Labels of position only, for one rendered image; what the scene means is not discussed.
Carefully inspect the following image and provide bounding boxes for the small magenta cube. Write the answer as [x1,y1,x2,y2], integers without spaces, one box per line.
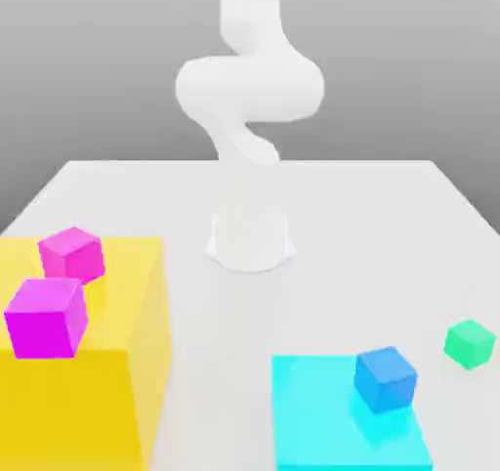
[3,278,90,361]
[37,226,106,285]

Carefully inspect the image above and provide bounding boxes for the small blue cube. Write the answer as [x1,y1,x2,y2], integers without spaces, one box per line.
[354,345,419,415]

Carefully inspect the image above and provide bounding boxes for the small green cube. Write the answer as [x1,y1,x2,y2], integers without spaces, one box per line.
[442,319,498,371]

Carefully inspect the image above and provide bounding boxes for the large cyan box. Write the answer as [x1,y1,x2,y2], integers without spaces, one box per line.
[271,354,435,471]

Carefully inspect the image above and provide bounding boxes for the large yellow box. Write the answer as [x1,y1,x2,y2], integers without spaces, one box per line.
[0,235,173,471]

